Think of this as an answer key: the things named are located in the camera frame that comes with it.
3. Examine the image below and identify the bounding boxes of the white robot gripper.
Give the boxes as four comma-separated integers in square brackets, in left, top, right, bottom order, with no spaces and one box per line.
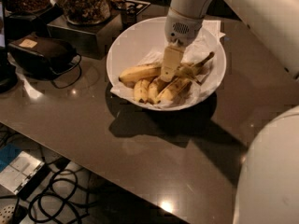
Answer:
[160,7,203,82]

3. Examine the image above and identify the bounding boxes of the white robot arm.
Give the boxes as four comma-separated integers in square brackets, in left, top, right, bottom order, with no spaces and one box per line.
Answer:
[164,0,299,79]

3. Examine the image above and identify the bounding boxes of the right yellow banana with stem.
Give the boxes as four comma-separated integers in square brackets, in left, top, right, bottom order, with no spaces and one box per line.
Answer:
[155,51,215,104]

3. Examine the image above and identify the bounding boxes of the white round bowl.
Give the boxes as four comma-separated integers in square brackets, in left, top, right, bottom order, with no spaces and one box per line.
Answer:
[107,17,226,111]

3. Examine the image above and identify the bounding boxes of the white paper liner in bowl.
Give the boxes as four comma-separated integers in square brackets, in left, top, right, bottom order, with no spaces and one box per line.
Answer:
[107,29,226,111]

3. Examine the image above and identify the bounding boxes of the left short yellow banana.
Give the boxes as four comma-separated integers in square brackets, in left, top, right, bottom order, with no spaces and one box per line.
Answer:
[134,77,153,104]

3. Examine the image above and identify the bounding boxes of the white paper napkin behind bowl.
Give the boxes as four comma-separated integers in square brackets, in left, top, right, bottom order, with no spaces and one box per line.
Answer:
[203,20,225,39]

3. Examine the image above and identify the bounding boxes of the black tray with items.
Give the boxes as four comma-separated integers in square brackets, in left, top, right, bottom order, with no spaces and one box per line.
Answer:
[112,0,150,16]

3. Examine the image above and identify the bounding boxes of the glass jar of granola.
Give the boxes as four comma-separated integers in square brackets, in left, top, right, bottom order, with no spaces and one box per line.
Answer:
[58,0,111,25]

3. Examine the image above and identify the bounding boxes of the black headset device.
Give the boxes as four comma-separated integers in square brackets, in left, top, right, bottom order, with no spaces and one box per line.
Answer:
[8,33,79,80]

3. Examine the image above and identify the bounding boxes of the dark stand under left jar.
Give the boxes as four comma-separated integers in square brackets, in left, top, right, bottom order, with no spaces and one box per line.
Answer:
[5,6,63,40]

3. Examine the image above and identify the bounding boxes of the white robot body shell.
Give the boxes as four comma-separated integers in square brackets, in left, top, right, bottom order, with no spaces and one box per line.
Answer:
[233,106,299,224]

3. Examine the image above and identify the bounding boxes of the black round base left edge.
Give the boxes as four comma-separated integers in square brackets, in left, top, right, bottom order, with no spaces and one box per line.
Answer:
[0,49,18,93]

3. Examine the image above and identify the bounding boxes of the silver box on floor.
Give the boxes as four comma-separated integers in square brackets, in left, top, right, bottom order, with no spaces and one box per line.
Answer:
[0,151,45,195]

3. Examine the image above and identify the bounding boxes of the black cable on table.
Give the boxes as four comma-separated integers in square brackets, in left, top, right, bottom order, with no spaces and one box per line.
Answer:
[50,53,83,90]

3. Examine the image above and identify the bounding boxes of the black coiled floor cable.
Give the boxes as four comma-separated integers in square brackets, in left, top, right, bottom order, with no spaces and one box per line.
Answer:
[27,159,104,224]

